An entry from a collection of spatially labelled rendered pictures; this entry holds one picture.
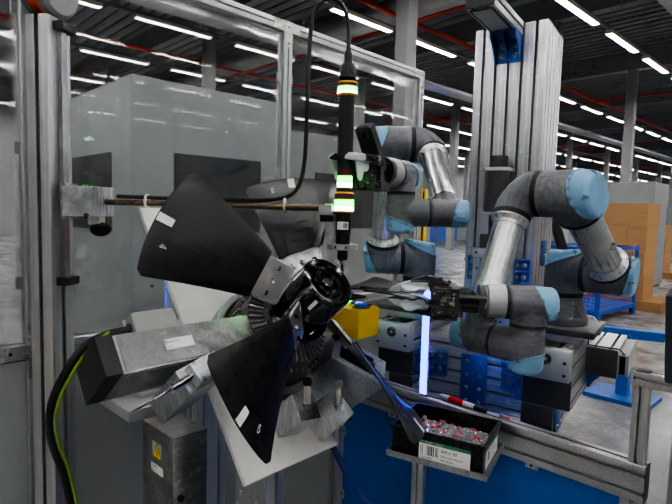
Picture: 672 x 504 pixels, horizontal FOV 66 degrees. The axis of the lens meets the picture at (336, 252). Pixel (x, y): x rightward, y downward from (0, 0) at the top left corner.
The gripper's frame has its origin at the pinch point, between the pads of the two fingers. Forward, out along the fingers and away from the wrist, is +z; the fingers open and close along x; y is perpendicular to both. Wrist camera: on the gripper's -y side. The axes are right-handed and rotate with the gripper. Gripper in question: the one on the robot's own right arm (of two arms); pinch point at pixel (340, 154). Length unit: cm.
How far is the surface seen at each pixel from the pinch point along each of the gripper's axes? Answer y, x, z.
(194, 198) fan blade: 10.7, 16.0, 26.8
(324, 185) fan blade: 6.0, 12.1, -11.5
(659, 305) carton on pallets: 134, -42, -784
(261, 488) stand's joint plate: 71, 7, 16
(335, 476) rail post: 98, 26, -41
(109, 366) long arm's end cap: 39, 15, 46
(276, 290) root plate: 29.1, 5.8, 13.9
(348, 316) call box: 44, 20, -37
